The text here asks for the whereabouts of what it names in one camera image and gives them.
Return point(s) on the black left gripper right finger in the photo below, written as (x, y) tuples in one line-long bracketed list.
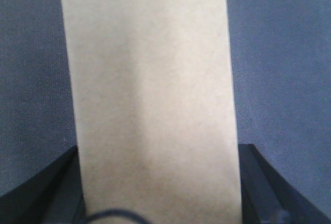
[(267, 197)]

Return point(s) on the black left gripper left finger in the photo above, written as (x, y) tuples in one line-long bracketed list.
[(53, 195)]

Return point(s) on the brown cardboard package box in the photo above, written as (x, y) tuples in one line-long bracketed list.
[(154, 109)]

